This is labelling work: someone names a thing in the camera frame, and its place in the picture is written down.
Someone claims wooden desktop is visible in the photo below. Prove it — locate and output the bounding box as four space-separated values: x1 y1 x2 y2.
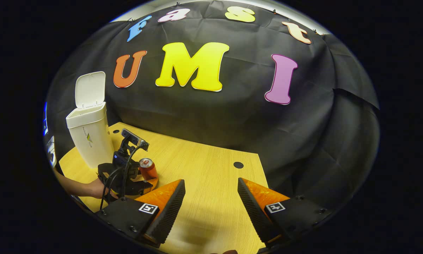
58 122 270 254

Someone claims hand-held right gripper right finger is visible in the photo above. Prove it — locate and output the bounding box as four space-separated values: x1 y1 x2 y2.
237 177 333 248

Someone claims computer monitor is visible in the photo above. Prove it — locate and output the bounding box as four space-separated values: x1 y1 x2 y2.
47 136 57 167

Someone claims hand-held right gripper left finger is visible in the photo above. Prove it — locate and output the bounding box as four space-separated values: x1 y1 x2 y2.
95 179 186 248

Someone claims white desktop garbage bin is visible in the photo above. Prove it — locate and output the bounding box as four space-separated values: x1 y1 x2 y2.
66 71 115 169

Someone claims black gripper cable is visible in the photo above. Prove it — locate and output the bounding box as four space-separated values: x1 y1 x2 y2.
99 144 143 211

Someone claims black backdrop cloth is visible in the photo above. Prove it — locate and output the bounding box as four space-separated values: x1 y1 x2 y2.
46 0 380 212

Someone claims red pop can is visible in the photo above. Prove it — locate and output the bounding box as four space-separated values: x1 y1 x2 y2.
139 158 159 181

